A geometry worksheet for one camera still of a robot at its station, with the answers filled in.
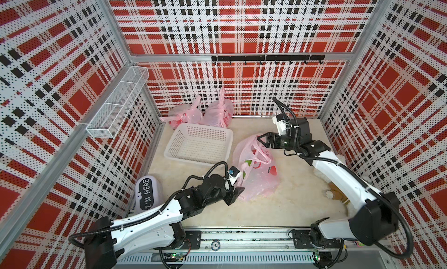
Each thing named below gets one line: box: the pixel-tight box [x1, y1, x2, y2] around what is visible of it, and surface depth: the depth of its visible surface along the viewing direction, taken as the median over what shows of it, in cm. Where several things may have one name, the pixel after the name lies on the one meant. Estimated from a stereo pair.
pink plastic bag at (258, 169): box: [232, 133, 281, 201], surface depth 84 cm
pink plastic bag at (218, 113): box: [201, 86, 234, 129], surface depth 111 cm
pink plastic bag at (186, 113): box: [159, 94, 204, 130], surface depth 110 cm
